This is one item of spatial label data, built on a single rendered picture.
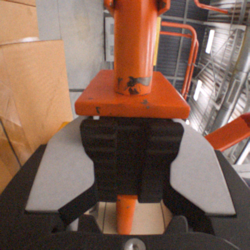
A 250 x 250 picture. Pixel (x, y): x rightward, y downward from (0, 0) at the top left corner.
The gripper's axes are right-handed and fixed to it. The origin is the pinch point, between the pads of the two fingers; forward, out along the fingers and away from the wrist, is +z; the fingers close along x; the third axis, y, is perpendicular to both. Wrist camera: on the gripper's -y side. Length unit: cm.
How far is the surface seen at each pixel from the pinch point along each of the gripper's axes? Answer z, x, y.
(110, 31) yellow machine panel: 721, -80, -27
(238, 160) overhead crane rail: 148, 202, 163
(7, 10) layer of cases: 55, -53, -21
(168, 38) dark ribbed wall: 1045, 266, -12
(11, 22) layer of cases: 56, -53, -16
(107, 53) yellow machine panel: 730, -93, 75
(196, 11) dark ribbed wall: 1026, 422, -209
